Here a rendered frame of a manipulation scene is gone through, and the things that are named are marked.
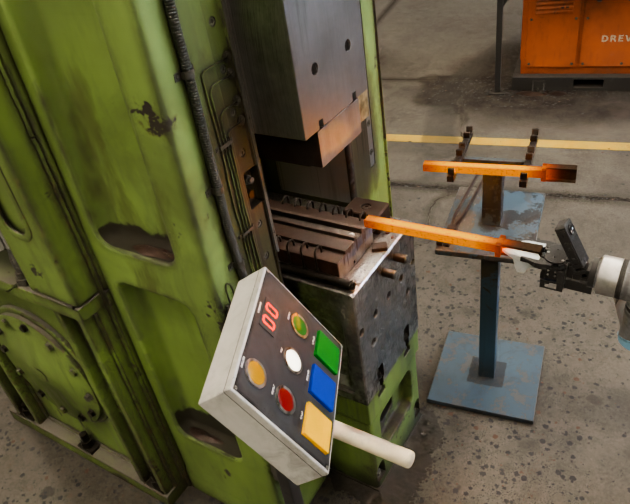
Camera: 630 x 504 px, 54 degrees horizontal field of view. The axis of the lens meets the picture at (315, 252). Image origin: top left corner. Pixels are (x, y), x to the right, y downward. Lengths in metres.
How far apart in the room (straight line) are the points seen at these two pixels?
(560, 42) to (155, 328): 3.84
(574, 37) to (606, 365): 2.83
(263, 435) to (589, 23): 4.22
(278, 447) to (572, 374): 1.74
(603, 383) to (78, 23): 2.21
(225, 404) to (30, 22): 0.92
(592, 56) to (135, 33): 4.15
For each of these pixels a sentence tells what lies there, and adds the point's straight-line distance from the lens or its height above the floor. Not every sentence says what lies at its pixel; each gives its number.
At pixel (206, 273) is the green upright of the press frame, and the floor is 1.14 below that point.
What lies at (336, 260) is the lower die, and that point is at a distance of 1.67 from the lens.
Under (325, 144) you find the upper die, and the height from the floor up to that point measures 1.32.
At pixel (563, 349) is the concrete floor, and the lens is 2.82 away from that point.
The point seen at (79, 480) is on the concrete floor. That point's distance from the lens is 2.72.
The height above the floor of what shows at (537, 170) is 1.04.
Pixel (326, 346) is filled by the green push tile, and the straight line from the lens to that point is 1.38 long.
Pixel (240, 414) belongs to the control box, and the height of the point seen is 1.13.
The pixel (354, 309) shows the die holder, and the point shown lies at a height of 0.86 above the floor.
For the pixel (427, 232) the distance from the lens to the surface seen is 1.60.
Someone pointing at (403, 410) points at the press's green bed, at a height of 0.16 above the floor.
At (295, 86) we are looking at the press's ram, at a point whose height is 1.49.
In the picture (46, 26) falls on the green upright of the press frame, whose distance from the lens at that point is 1.53.
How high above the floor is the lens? 1.98
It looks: 36 degrees down
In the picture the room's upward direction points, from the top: 10 degrees counter-clockwise
